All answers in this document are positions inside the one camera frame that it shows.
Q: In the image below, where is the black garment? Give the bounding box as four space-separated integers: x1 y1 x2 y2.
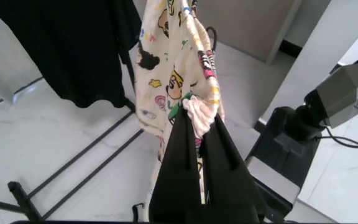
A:
0 0 142 109

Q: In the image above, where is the black clothes rack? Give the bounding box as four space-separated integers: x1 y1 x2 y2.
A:
0 46 145 222

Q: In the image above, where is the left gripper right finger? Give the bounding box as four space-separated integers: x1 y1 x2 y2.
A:
201 113 268 223

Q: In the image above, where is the cream printed garment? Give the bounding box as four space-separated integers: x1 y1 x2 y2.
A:
134 0 226 223

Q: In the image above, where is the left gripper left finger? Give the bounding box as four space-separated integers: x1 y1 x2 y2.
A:
149 105 205 223

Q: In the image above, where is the black cable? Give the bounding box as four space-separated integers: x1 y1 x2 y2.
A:
317 96 358 157
131 203 145 223

